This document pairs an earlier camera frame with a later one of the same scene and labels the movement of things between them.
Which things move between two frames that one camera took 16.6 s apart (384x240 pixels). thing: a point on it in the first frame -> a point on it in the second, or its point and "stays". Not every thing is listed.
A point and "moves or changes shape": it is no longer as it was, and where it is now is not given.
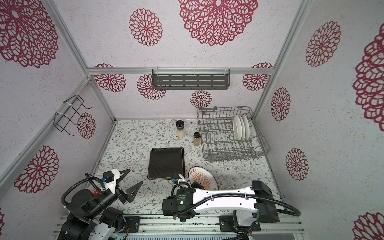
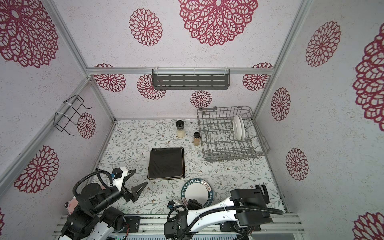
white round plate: x=246 y=126 moves or changes shape
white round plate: x=237 y=127 stays
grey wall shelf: x=191 y=78 stays
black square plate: x=164 y=163 stays
